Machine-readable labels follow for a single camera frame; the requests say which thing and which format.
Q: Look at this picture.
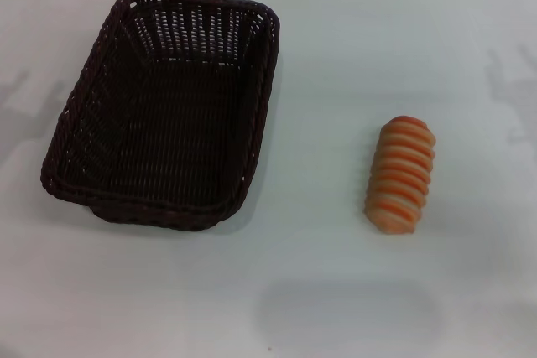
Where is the dark brown wicker basket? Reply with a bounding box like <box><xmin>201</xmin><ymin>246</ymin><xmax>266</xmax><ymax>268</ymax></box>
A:
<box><xmin>39</xmin><ymin>0</ymin><xmax>282</xmax><ymax>232</ymax></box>

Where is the orange striped spiral bread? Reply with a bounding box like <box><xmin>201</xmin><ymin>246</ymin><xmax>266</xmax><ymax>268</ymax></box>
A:
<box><xmin>362</xmin><ymin>114</ymin><xmax>437</xmax><ymax>235</ymax></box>

